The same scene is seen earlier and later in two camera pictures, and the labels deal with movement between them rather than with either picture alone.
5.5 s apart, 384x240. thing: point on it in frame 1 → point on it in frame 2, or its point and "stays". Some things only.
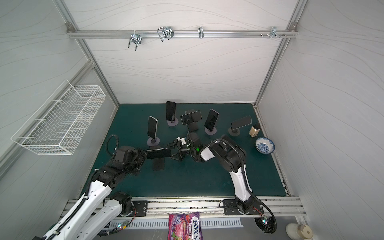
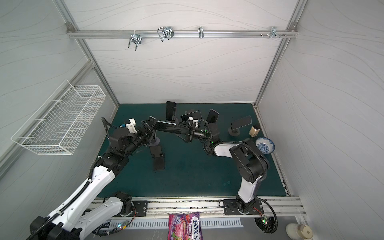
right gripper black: [182, 149] → [188, 132]
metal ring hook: [201, 32] stays
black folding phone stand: [158, 163] stays
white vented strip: [118, 224] stays
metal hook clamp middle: [167, 32] stays
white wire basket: [55, 127] stays
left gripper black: [141, 158] → [146, 136]
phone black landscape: [161, 152] → [167, 127]
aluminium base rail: [209, 207] stays
